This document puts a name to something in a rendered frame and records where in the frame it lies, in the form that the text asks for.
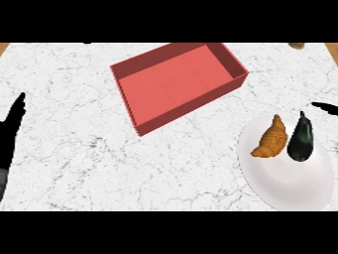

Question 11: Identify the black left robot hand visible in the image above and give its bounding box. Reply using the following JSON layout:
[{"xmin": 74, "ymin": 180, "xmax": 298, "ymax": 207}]
[{"xmin": 0, "ymin": 91, "xmax": 28, "ymax": 178}]

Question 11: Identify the brown croissant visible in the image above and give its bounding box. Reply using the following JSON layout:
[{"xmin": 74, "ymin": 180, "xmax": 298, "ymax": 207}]
[{"xmin": 249, "ymin": 114, "xmax": 289, "ymax": 159}]

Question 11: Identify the dark eggplant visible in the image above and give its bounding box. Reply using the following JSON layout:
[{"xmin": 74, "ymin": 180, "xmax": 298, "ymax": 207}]
[{"xmin": 285, "ymin": 110, "xmax": 314, "ymax": 163}]

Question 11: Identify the white oval plate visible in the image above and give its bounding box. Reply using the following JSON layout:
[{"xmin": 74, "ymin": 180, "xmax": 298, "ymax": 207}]
[{"xmin": 238, "ymin": 114, "xmax": 335, "ymax": 211}]

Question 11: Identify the red cardboard box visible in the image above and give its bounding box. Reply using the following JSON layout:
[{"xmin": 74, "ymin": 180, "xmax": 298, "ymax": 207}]
[{"xmin": 108, "ymin": 43, "xmax": 251, "ymax": 137}]

